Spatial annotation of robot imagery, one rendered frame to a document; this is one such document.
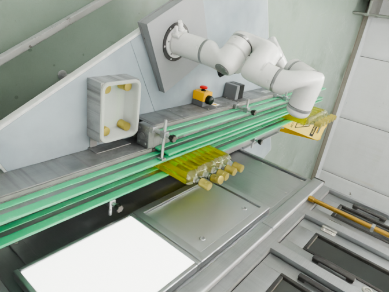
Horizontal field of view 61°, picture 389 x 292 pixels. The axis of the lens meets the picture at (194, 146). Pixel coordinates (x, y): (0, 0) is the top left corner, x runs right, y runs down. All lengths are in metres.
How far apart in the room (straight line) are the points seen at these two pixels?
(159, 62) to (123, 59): 0.15
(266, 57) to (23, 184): 0.88
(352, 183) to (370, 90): 1.89
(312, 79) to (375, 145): 6.08
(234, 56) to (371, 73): 5.89
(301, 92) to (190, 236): 0.63
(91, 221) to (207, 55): 0.74
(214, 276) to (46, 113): 0.75
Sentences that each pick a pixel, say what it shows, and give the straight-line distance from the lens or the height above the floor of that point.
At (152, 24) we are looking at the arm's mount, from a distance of 1.31.
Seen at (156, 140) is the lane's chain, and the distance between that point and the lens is 1.36.
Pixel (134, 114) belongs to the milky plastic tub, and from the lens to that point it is 1.31.
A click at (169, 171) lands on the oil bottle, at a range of 1.34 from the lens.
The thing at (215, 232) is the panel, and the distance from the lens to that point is 1.25.
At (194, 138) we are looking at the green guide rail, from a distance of 1.50.
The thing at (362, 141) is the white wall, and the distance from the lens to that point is 7.23.
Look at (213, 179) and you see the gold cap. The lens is 1.29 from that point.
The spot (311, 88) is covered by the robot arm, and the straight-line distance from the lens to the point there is 1.18.
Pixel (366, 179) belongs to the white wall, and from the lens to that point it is 7.43.
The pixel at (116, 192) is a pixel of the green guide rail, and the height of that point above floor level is 0.94.
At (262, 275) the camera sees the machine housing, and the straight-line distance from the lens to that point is 1.21.
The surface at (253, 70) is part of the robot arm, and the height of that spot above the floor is 1.19.
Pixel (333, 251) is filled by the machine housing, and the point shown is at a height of 1.60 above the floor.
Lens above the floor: 1.74
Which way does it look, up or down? 33 degrees down
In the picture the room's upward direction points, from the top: 115 degrees clockwise
